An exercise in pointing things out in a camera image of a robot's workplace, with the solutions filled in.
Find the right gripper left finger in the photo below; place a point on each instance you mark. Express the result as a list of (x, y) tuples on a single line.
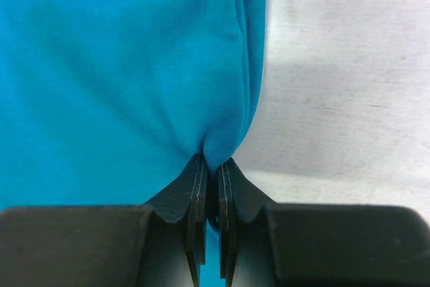
[(159, 243)]

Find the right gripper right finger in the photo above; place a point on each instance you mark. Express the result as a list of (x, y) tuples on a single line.
[(266, 243)]

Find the teal blue t shirt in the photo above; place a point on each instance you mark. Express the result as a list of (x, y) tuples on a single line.
[(105, 101)]

